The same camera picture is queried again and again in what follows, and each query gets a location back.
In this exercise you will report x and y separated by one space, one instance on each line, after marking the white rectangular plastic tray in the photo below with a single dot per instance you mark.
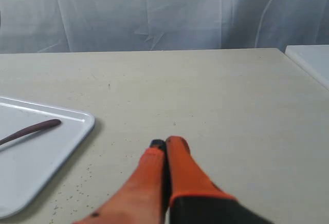
29 162

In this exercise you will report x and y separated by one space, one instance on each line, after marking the black orange right gripper right finger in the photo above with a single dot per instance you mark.
195 198

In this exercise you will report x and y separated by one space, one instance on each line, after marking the black orange right gripper left finger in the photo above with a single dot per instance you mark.
143 197

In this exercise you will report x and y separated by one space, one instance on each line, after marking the white wrinkled backdrop curtain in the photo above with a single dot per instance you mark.
29 26

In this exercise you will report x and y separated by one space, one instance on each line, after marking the brown wooden spoon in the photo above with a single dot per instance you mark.
32 129

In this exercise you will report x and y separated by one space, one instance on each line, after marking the white side table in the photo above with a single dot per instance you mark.
313 59

